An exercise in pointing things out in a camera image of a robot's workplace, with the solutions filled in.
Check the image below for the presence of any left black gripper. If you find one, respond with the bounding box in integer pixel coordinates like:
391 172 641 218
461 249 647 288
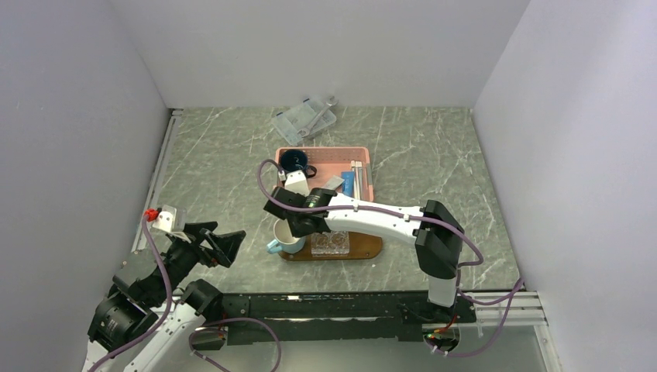
150 221 245 305

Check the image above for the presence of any light blue mug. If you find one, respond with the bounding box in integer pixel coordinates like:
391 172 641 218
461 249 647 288
267 219 306 254

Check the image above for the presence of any clear acrylic toothbrush holder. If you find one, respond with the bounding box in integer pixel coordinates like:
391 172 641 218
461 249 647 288
311 232 350 257

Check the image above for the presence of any dark blue mug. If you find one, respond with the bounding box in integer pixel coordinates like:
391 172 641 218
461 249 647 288
279 149 317 178

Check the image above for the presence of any pink plastic basket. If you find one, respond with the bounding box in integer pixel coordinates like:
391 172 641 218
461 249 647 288
274 146 371 188

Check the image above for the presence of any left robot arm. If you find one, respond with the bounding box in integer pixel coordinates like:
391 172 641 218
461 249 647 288
83 222 246 371

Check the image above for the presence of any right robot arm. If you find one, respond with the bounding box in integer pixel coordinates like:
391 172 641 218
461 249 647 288
263 187 465 322

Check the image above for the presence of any oval wooden tray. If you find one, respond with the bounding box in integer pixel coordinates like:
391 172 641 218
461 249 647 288
278 232 383 262

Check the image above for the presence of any white toothpaste tube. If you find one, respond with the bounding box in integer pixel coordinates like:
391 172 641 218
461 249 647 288
322 175 344 190

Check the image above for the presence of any blue toothpaste tube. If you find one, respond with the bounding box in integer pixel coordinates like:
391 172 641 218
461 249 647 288
340 170 355 197

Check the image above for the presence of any pink toothbrush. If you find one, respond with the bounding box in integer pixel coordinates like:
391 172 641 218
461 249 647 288
359 162 374 202

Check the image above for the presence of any white toothbrush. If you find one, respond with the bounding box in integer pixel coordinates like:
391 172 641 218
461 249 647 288
351 160 366 200

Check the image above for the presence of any silver wrench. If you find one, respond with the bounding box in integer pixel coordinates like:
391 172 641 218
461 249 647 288
298 96 339 138

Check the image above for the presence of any clear plastic box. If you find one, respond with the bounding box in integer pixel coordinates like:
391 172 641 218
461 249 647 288
270 98 337 146

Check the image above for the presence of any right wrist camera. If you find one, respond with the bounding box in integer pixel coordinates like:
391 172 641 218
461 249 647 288
283 170 310 197

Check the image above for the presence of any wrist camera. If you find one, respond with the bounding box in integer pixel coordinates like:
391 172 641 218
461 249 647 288
283 170 310 197
143 205 190 243

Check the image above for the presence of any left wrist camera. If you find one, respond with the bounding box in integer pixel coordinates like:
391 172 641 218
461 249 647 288
143 205 190 243

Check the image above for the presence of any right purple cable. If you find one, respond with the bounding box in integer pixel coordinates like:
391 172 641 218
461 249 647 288
256 159 525 360

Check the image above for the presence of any purple cable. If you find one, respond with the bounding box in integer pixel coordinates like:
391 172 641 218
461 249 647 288
256 159 525 360
84 208 282 372

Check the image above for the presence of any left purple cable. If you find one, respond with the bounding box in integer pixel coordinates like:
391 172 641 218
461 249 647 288
84 208 282 372

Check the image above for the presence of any aluminium side rail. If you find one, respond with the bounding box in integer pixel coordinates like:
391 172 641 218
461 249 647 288
120 108 184 268

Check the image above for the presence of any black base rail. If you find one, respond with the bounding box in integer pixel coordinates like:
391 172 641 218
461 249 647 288
202 291 476 346

